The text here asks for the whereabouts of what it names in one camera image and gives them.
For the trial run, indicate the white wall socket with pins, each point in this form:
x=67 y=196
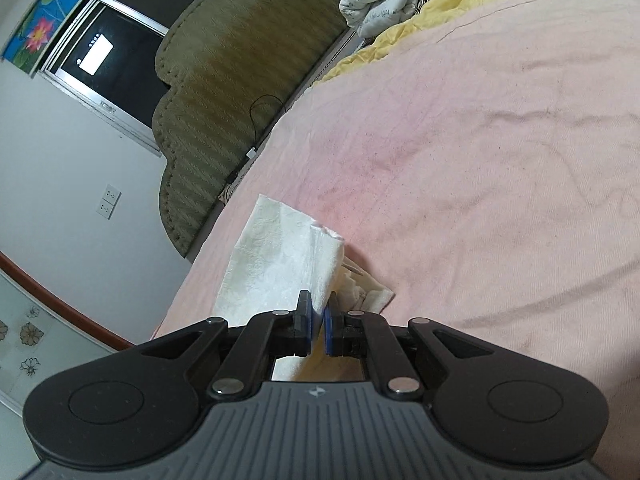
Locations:
x=108 y=201

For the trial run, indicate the floral printed curtain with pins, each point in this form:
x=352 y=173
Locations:
x=50 y=15

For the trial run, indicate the brown wooden trim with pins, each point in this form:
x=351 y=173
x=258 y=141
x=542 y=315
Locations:
x=65 y=305

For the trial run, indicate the yellow blanket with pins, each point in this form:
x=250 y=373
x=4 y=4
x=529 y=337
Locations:
x=450 y=2

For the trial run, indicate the white cloth towel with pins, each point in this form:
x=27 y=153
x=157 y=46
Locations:
x=277 y=260

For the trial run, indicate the aluminium frame window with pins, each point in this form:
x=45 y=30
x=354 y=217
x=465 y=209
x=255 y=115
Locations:
x=125 y=60

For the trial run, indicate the floral patterned wall panel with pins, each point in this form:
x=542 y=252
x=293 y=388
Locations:
x=30 y=335

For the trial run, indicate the olive green padded headboard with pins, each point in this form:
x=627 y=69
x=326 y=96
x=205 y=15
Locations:
x=215 y=85

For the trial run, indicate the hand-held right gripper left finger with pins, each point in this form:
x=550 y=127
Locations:
x=310 y=321

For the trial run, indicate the white charger plug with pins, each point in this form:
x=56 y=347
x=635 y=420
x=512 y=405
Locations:
x=252 y=152

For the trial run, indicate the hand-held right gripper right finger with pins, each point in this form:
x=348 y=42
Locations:
x=328 y=332

